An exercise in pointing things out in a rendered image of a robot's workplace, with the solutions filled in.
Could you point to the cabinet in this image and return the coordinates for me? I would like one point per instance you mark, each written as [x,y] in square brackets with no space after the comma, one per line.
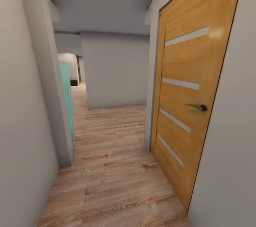
[74,82]

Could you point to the standing mirror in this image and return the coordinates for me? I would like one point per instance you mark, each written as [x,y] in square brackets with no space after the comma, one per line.
[65,75]

